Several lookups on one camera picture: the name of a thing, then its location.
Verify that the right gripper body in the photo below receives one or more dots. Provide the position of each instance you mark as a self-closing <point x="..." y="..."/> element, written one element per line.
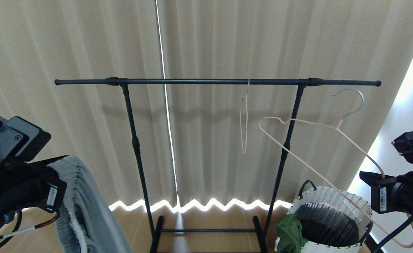
<point x="406" y="193"/>

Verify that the white laundry basket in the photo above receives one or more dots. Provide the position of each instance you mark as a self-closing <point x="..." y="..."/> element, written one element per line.
<point x="333" y="196"/>

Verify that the beige curtain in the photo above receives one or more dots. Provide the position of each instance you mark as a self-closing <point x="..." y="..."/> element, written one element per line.
<point x="87" y="52"/>

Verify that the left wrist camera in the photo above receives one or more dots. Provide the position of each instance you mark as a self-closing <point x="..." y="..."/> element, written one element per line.
<point x="17" y="140"/>

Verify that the green garment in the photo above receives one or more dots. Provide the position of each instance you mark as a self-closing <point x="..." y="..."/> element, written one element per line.
<point x="290" y="232"/>

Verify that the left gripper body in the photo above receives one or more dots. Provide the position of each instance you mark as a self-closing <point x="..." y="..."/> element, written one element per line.
<point x="20" y="189"/>

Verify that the pale grey shorts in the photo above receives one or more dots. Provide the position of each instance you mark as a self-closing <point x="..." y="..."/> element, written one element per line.
<point x="94" y="218"/>

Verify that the black clothes rack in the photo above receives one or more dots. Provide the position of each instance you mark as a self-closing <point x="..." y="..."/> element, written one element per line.
<point x="210" y="81"/>

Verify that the pink clothes hanger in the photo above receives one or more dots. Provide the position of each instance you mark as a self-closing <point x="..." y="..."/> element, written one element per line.
<point x="359" y="150"/>
<point x="244" y="149"/>

